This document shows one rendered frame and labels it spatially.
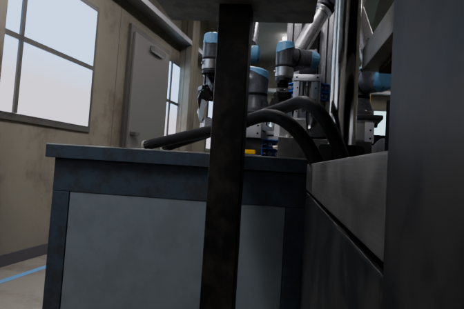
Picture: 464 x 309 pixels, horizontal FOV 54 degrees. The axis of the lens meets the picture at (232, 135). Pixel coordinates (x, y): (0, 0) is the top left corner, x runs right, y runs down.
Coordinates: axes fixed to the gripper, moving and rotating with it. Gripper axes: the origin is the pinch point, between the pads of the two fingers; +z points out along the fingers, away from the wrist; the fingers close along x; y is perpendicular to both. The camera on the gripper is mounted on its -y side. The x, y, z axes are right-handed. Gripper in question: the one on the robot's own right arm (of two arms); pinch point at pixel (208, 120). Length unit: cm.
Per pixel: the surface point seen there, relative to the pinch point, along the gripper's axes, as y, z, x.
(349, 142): -87, 11, -5
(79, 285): -40, 52, 46
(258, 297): -62, 50, 3
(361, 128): -54, 3, -32
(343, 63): -87, -6, -3
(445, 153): -159, 16, 40
